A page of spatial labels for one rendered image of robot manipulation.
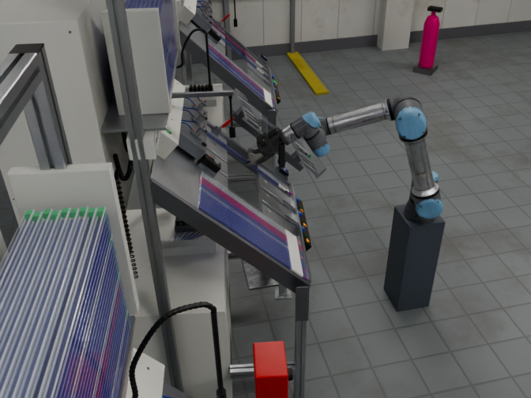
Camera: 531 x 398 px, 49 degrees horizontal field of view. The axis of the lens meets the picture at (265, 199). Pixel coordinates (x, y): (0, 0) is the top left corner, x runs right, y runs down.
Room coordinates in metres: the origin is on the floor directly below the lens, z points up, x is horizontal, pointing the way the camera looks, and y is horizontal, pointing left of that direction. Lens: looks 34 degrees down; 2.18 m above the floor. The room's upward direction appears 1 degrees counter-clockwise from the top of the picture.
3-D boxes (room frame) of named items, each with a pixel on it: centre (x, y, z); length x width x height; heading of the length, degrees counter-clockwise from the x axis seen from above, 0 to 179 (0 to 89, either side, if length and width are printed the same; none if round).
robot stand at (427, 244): (2.23, -0.74, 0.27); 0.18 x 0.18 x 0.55; 12
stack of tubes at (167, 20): (1.94, 0.38, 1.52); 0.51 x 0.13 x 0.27; 3
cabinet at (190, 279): (1.87, 0.50, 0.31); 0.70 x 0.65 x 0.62; 3
